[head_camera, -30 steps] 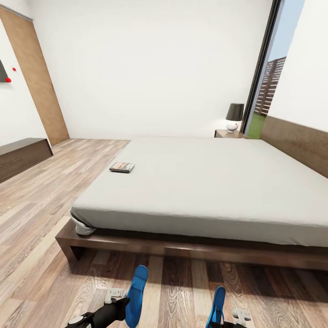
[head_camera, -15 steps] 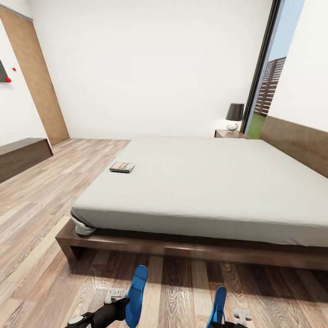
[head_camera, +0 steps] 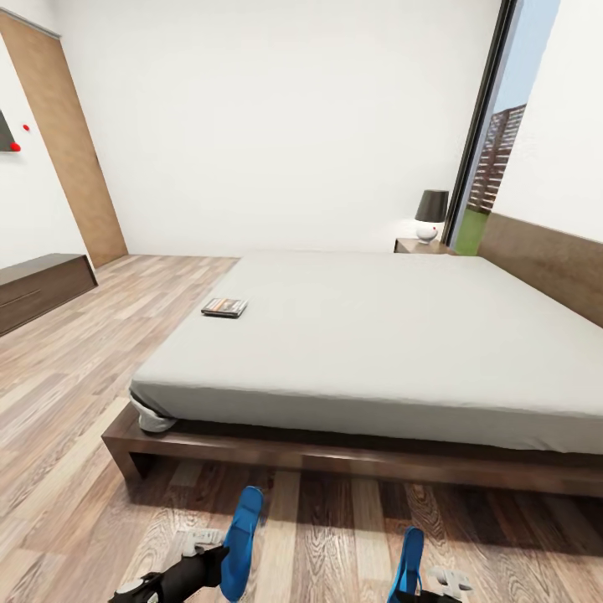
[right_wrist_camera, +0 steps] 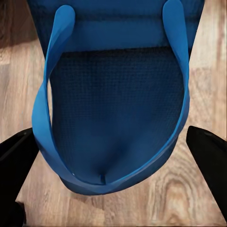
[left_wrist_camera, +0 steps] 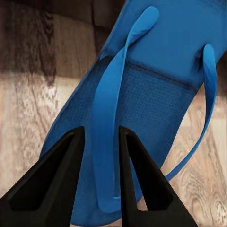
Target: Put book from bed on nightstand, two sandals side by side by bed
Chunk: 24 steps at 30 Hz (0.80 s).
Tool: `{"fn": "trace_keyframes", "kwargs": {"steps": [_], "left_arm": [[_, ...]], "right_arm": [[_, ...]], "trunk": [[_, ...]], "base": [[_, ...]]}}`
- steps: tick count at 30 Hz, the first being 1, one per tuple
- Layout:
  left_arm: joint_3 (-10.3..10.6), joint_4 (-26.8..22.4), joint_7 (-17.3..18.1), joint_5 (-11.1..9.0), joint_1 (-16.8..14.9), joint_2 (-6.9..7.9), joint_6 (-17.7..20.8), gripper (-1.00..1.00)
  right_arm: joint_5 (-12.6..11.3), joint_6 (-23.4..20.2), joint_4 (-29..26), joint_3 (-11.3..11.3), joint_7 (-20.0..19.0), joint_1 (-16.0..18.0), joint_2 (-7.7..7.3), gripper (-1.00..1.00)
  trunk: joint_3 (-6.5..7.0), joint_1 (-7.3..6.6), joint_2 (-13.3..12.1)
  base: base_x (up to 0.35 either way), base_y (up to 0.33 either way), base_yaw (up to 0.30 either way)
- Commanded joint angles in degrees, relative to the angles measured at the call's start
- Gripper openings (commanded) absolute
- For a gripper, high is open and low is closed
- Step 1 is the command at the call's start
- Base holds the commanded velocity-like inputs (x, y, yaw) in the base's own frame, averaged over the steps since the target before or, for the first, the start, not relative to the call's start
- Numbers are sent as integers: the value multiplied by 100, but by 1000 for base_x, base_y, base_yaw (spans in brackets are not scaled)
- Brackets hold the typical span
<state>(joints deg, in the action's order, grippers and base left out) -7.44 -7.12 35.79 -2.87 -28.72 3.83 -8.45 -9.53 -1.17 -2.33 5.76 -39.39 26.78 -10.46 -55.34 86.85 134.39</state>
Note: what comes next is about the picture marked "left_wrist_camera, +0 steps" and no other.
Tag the sandal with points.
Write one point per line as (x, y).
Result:
(152, 65)

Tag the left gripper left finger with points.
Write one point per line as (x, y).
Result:
(44, 196)

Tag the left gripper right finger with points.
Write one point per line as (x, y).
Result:
(165, 209)

